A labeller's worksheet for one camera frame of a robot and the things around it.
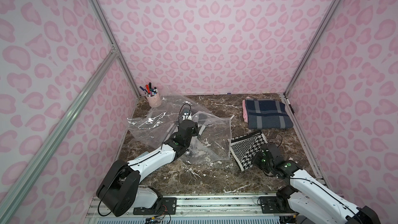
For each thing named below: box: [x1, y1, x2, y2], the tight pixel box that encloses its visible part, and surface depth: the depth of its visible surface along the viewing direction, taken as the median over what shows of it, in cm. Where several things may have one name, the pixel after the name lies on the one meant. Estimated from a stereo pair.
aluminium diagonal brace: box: [0, 46, 119, 222], surface depth 68 cm
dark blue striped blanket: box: [245, 98, 294, 130], surface depth 103 cm
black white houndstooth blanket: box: [230, 130, 269, 172], surface depth 90 cm
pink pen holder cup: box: [145, 91, 163, 108], surface depth 109 cm
